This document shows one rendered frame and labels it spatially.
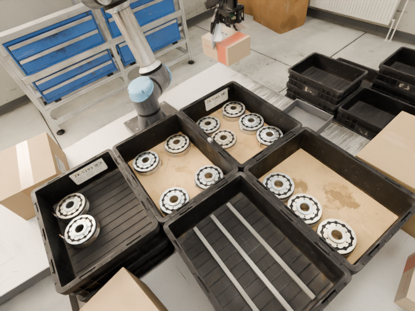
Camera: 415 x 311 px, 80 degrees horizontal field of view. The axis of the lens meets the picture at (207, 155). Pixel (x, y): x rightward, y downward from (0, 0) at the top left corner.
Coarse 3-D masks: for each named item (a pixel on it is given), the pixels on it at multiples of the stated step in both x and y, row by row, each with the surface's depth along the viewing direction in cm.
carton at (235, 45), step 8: (224, 32) 101; (232, 32) 100; (240, 32) 99; (208, 40) 99; (224, 40) 96; (232, 40) 96; (240, 40) 95; (248, 40) 97; (208, 48) 102; (216, 48) 97; (224, 48) 94; (232, 48) 94; (240, 48) 96; (248, 48) 99; (216, 56) 100; (224, 56) 96; (232, 56) 96; (240, 56) 99; (224, 64) 99
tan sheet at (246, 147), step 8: (216, 112) 114; (248, 112) 111; (224, 120) 110; (224, 128) 107; (232, 128) 106; (240, 136) 103; (248, 136) 102; (240, 144) 100; (248, 144) 99; (256, 144) 99; (232, 152) 98; (240, 152) 97; (248, 152) 97; (256, 152) 96; (240, 160) 95
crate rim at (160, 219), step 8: (176, 112) 102; (160, 120) 100; (184, 120) 98; (192, 128) 95; (136, 136) 96; (200, 136) 91; (120, 144) 94; (208, 144) 88; (216, 152) 86; (120, 160) 89; (224, 160) 84; (128, 168) 86; (224, 176) 79; (136, 184) 81; (216, 184) 77; (144, 192) 79; (208, 192) 76; (192, 200) 75; (152, 208) 75; (184, 208) 73; (160, 216) 73; (168, 216) 72
